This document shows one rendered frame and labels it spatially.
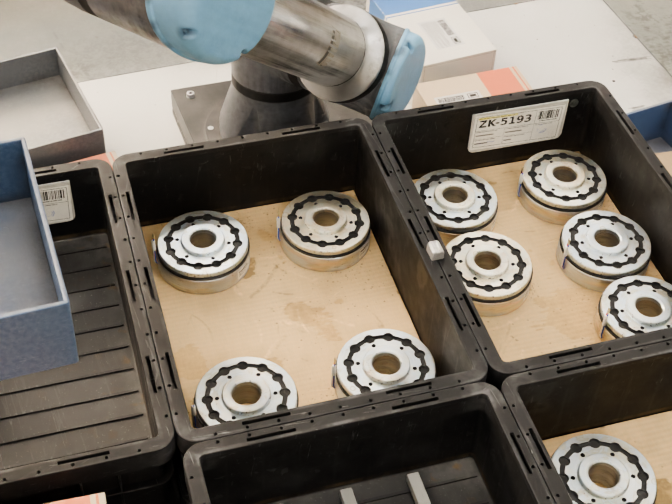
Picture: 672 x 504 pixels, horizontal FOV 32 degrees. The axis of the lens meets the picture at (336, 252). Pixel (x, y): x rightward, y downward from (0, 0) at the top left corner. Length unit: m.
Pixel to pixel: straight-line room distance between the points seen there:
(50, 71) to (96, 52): 1.34
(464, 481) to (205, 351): 0.30
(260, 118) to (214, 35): 0.49
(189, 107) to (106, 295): 0.44
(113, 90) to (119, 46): 1.30
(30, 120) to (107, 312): 0.45
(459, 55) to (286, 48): 0.54
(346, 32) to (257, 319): 0.34
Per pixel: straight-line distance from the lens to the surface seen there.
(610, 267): 1.33
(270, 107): 1.53
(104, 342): 1.26
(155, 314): 1.15
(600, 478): 1.17
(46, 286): 0.99
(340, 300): 1.29
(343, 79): 1.36
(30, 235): 1.03
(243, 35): 1.09
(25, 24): 3.20
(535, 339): 1.28
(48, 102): 1.69
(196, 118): 1.65
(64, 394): 1.23
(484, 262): 1.32
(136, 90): 1.78
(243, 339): 1.25
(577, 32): 1.96
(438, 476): 1.16
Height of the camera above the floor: 1.79
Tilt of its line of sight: 46 degrees down
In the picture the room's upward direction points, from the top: 3 degrees clockwise
